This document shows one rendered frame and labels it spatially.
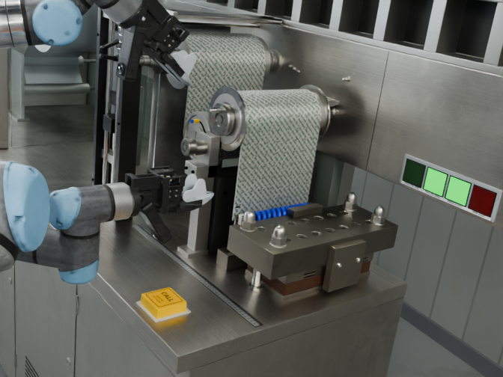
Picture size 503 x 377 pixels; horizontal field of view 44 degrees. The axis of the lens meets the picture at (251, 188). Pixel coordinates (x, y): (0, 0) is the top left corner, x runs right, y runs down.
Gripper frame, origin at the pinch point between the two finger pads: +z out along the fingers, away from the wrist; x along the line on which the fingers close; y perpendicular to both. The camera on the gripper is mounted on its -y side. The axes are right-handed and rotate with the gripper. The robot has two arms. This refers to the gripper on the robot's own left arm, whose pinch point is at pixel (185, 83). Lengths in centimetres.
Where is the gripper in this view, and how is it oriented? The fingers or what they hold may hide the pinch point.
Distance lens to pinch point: 136.5
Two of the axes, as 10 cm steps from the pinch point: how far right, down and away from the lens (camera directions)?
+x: -5.9, -3.5, 7.3
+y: 6.1, -7.8, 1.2
